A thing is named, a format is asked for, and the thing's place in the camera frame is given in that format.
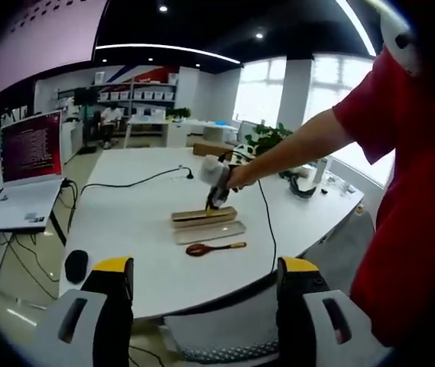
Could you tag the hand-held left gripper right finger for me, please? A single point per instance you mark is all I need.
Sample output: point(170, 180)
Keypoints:
point(297, 329)

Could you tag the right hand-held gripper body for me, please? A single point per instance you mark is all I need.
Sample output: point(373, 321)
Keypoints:
point(215, 172)

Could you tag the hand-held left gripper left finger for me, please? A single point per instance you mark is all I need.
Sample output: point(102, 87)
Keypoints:
point(102, 325)

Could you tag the beige cutlery case base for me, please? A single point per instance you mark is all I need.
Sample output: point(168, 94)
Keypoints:
point(190, 217)

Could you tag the dark red wooden spoon utensil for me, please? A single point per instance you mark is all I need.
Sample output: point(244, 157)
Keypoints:
point(202, 250)

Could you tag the person's right hand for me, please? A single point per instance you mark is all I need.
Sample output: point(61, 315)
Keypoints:
point(244, 177)

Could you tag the brown cardboard box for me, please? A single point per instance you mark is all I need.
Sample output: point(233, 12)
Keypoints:
point(213, 149)

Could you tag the white background counter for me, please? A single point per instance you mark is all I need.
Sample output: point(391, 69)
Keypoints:
point(179, 132)

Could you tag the black oval pad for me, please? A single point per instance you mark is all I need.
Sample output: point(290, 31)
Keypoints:
point(76, 266)

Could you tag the potted green plant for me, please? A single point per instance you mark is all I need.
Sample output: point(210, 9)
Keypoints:
point(270, 139)

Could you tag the small green plant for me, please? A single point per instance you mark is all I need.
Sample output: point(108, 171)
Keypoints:
point(179, 113)

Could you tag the grey mesh office chair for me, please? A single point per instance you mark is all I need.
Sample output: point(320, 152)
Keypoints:
point(221, 336)

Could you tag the black headset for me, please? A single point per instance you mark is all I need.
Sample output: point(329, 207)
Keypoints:
point(301, 189)

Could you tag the large bright window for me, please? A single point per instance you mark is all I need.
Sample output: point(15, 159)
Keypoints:
point(263, 91)

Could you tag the shelf with white bins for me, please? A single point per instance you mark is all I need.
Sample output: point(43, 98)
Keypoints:
point(137, 93)

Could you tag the long curved ceiling light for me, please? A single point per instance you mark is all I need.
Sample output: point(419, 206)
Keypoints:
point(171, 49)

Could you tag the person in red shirt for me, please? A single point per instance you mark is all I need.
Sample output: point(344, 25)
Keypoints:
point(412, 191)

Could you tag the white laptop with red screen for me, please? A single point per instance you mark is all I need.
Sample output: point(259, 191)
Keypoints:
point(30, 153)

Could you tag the straight ceiling light strip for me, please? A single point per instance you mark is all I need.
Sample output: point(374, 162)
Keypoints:
point(356, 26)

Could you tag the white chest-worn device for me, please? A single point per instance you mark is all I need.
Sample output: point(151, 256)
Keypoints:
point(397, 30)

